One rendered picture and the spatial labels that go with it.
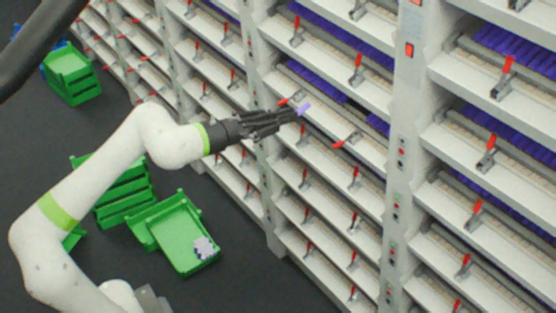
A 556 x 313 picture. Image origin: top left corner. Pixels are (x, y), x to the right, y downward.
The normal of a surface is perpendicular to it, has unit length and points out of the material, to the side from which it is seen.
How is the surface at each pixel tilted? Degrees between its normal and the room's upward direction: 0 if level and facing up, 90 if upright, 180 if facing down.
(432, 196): 20
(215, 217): 0
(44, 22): 59
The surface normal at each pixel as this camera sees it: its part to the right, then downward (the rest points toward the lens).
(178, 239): 0.11, -0.56
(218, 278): -0.07, -0.75
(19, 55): 0.14, 0.16
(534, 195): -0.34, -0.55
